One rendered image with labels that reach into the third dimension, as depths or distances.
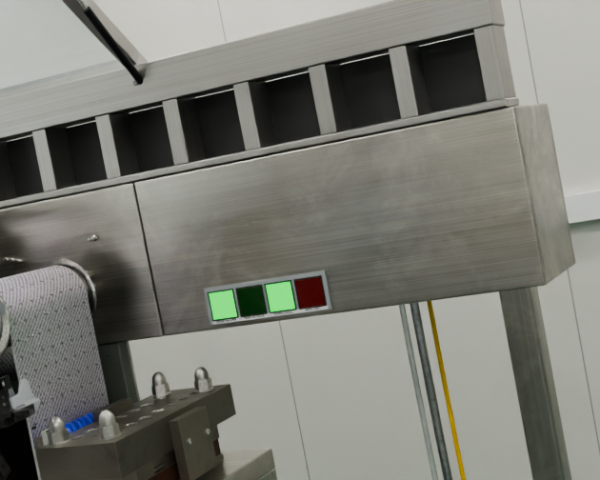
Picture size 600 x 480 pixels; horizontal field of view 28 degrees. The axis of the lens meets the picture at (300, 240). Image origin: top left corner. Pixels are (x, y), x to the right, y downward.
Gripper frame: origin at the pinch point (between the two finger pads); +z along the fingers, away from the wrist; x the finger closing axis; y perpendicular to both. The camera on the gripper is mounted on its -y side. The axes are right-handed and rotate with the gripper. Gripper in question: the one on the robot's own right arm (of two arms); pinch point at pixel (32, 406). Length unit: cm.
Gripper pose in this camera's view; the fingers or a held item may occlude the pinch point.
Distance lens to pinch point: 212.0
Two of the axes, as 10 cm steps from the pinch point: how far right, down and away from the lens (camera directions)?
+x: -8.9, 1.5, 4.3
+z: 4.1, -1.3, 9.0
